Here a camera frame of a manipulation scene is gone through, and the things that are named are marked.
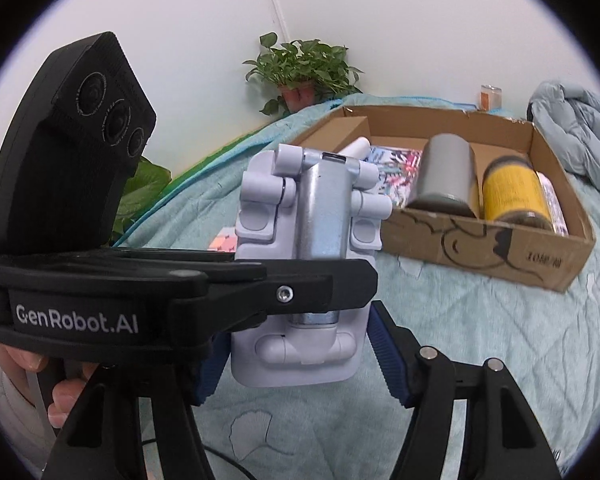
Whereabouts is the green mat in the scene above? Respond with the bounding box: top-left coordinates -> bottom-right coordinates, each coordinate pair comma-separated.
172,142 -> 253,182

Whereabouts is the yellow label jar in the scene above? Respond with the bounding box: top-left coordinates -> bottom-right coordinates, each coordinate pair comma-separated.
481,155 -> 556,233

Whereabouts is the light blue blanket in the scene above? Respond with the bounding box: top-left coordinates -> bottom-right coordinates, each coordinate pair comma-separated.
110,92 -> 600,480

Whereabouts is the brown cardboard box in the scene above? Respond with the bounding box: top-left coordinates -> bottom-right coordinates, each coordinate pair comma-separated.
290,105 -> 597,293

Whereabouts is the black cable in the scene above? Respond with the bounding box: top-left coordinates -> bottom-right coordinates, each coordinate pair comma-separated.
145,437 -> 261,480

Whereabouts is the colourful board game box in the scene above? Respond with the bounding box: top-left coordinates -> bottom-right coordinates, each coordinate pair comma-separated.
365,145 -> 426,208

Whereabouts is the large leaf green plant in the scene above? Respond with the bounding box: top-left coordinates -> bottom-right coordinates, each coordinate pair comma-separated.
111,156 -> 172,247

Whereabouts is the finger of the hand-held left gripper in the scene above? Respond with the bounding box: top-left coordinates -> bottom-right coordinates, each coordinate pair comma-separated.
112,247 -> 236,266
202,258 -> 379,333

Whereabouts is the white folding phone stand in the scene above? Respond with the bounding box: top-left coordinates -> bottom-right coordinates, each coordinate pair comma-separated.
230,142 -> 393,388

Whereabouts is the potted green plant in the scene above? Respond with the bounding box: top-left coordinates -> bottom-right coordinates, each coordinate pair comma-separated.
243,32 -> 365,116

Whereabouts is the white wall conduit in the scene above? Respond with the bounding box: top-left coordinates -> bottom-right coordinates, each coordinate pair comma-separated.
262,0 -> 293,47

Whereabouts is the person's left hand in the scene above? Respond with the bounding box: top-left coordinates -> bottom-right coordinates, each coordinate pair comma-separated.
0,344 -> 101,427

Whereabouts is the light blue padded jacket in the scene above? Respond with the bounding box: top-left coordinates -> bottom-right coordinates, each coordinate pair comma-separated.
527,80 -> 600,192

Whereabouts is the person's left forearm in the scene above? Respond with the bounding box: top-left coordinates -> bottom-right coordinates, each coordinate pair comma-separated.
0,357 -> 56,480

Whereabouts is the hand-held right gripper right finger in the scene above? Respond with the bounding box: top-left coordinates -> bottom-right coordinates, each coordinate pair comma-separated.
367,301 -> 563,480

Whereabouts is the grey metal cylinder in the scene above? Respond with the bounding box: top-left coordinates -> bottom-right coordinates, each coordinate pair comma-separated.
405,133 -> 481,218

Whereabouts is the pink tiled puzzle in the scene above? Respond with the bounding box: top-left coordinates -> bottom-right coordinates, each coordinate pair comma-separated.
207,226 -> 239,253

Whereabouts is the clear plastic jar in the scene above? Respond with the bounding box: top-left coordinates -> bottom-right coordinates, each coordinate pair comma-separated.
537,172 -> 571,237

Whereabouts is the white plastic tube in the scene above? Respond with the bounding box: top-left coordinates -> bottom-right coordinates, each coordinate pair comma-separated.
340,137 -> 372,161

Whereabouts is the orange label can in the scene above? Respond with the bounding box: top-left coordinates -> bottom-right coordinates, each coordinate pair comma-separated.
477,85 -> 502,112

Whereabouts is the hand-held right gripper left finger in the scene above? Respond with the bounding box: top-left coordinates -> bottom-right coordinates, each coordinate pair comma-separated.
40,332 -> 231,480

